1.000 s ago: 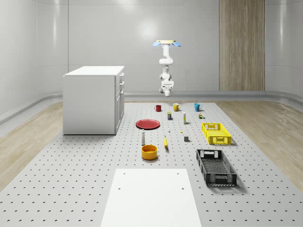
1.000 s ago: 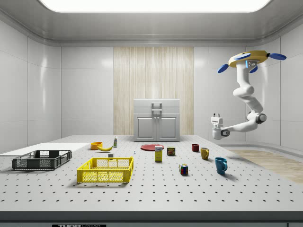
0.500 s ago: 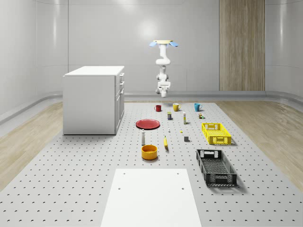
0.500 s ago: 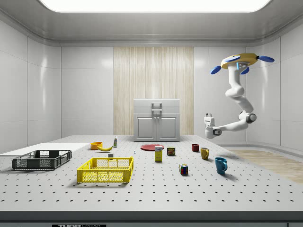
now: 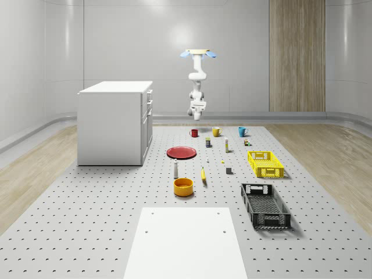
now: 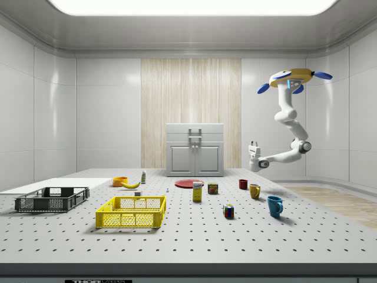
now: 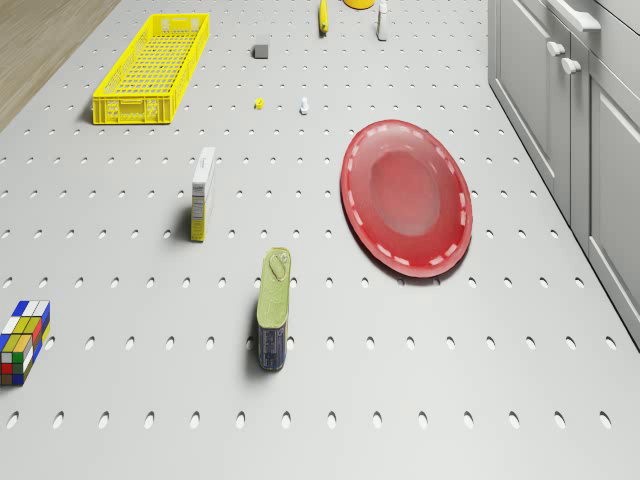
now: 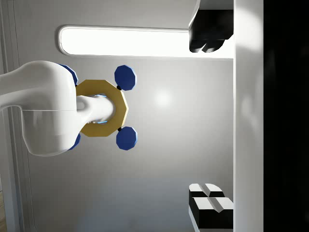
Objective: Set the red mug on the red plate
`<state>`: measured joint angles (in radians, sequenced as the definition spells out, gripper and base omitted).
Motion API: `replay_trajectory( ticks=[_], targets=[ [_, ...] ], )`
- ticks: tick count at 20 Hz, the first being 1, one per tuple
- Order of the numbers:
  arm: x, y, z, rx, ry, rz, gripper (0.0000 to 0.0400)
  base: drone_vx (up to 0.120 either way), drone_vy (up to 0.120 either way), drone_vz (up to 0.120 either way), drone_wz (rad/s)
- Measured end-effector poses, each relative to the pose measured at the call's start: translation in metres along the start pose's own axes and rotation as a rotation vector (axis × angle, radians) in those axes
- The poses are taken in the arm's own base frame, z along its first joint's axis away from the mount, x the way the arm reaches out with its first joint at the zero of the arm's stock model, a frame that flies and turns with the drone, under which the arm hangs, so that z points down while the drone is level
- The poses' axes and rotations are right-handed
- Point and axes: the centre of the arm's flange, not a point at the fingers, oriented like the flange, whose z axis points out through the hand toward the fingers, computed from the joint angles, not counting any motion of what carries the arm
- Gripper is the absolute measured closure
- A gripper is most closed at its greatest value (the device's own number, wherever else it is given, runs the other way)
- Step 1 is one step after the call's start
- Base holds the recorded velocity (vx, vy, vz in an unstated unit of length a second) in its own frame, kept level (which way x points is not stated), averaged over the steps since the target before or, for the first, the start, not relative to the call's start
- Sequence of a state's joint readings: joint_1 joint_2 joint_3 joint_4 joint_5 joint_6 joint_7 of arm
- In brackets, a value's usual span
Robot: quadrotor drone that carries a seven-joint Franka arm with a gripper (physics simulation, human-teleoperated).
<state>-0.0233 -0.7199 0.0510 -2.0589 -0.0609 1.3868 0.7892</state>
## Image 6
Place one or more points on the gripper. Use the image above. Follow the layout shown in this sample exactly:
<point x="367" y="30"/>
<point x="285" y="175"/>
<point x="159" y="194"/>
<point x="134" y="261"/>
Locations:
<point x="254" y="148"/>

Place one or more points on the red mug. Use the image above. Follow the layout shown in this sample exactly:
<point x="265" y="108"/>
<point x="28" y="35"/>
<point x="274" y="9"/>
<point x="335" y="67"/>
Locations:
<point x="242" y="184"/>

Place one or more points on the yellow and white box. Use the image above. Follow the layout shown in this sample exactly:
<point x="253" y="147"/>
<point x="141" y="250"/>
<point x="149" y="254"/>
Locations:
<point x="197" y="193"/>

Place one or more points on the yellow bowl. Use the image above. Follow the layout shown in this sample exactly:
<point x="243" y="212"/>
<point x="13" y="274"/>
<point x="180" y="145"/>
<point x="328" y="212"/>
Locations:
<point x="117" y="182"/>

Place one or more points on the puzzle cube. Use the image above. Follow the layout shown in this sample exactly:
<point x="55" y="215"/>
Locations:
<point x="228" y="211"/>

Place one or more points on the small white bottle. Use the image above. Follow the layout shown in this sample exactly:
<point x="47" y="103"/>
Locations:
<point x="143" y="178"/>

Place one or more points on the white board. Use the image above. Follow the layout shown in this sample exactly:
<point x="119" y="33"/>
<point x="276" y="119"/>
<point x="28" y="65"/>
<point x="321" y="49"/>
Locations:
<point x="44" y="184"/>

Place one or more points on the blue mug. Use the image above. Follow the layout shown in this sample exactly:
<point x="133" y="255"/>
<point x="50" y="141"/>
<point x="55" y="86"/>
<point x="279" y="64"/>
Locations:
<point x="274" y="207"/>

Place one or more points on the red plate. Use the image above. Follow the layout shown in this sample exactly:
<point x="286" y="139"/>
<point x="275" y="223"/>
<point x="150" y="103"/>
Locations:
<point x="185" y="184"/>

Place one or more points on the flat-sided can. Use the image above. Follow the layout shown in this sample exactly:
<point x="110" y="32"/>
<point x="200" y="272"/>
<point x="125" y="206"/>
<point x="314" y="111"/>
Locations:
<point x="212" y="189"/>

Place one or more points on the banana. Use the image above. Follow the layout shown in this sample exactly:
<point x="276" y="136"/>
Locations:
<point x="131" y="186"/>

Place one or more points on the yellow basket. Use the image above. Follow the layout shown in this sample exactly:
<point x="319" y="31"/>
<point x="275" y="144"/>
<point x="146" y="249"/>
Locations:
<point x="129" y="220"/>

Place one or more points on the dark grey basket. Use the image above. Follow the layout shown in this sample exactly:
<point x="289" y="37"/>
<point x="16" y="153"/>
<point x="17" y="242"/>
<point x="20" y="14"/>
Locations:
<point x="26" y="204"/>

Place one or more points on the white cabinet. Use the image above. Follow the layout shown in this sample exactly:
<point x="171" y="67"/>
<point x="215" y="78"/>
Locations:
<point x="194" y="153"/>

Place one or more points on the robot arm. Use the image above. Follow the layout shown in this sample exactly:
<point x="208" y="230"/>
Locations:
<point x="285" y="100"/>

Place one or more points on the yellow mug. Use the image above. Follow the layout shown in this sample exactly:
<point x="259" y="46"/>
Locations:
<point x="254" y="191"/>

